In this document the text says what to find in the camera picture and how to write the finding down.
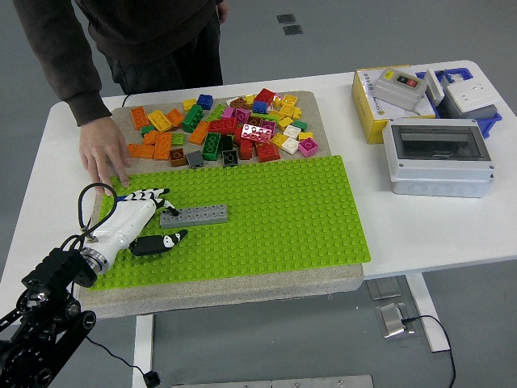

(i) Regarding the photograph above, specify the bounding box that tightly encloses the person's right hand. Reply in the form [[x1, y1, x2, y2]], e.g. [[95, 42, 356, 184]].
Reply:
[[78, 116, 132, 197]]

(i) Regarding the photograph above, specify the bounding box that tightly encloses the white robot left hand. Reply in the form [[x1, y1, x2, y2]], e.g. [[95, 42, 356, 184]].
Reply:
[[89, 187, 190, 268]]

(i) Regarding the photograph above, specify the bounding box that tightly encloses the long yellow toy brick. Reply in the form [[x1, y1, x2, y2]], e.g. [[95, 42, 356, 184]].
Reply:
[[146, 109, 174, 133]]

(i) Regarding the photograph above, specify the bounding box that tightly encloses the long green toy brick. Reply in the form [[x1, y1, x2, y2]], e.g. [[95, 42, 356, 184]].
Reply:
[[181, 103, 204, 133], [200, 132, 223, 162]]

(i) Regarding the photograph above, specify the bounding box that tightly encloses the glossy long red toy brick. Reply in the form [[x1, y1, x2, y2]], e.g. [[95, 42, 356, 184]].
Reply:
[[240, 123, 274, 144]]

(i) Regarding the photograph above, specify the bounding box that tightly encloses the green studded baseplate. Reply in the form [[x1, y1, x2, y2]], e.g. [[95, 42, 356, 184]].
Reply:
[[87, 154, 372, 291]]

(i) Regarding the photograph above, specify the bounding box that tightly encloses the grey-brown foam mat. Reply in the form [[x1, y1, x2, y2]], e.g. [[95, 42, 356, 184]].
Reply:
[[78, 91, 364, 320]]

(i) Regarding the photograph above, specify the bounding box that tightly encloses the white table leg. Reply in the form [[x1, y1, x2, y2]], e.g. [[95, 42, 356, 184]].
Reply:
[[132, 314, 154, 388], [406, 272, 452, 352]]

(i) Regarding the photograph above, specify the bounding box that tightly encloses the yellow cardboard box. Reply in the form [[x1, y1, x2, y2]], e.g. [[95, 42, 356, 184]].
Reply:
[[350, 65, 436, 145]]

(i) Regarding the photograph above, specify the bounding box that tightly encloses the long metal floor plate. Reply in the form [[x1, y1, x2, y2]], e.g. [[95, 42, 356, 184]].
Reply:
[[271, 374, 375, 388], [171, 379, 274, 388]]

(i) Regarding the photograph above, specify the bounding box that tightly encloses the white plastic panel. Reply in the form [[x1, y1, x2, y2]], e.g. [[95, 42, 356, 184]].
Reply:
[[422, 69, 443, 102]]

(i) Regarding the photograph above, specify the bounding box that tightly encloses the flat metal floor plate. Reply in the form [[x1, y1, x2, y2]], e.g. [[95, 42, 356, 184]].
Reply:
[[366, 277, 403, 301]]

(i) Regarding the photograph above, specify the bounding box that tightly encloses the grey distribution box clear lid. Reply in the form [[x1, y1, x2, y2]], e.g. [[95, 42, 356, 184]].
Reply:
[[381, 117, 494, 199]]

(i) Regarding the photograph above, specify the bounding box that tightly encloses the metal floor socket plate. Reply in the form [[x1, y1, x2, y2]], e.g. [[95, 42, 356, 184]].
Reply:
[[374, 301, 416, 340]]

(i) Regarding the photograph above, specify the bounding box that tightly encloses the blue plastic bin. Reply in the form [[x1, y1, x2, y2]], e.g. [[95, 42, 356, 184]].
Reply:
[[415, 66, 502, 138]]

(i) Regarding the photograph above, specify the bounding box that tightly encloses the black cord with plug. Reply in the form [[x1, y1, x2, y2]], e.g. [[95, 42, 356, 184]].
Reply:
[[84, 336, 162, 388]]

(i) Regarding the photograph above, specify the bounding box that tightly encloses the grey push-button switch box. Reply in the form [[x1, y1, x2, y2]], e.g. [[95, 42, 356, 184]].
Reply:
[[372, 67, 428, 112]]

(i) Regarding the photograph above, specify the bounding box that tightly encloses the white wall socket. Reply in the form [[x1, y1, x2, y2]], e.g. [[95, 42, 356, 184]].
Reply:
[[443, 78, 498, 114]]

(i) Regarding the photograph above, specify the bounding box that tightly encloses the black floor power cable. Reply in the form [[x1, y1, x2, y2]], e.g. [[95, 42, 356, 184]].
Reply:
[[401, 314, 458, 388]]

